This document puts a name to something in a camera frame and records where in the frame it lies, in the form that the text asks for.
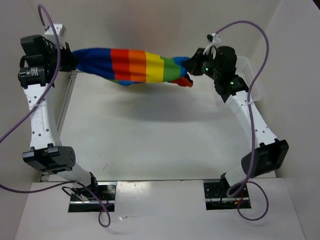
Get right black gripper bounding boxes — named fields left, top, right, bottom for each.
left=182, top=48, right=221, bottom=80

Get rainbow striped shorts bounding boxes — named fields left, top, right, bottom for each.
left=72, top=47, right=193, bottom=87

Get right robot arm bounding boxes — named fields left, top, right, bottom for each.
left=182, top=46, right=289, bottom=197

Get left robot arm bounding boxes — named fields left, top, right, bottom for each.
left=18, top=35, right=100, bottom=200

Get white plastic basket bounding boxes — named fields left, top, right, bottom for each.
left=236, top=56, right=265, bottom=104

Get aluminium table edge rail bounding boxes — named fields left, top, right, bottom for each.
left=40, top=71, right=80, bottom=182

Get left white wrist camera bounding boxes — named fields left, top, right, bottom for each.
left=43, top=23, right=67, bottom=49

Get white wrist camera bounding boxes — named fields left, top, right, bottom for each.
left=43, top=23, right=67, bottom=49
left=203, top=32, right=222, bottom=55

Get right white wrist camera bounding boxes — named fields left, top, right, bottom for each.
left=203, top=32, right=222, bottom=55

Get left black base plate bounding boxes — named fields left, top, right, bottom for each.
left=61, top=182, right=117, bottom=213

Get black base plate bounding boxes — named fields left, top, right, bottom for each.
left=61, top=182, right=117, bottom=213
left=203, top=179, right=252, bottom=211

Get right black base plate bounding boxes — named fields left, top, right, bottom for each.
left=203, top=179, right=252, bottom=211

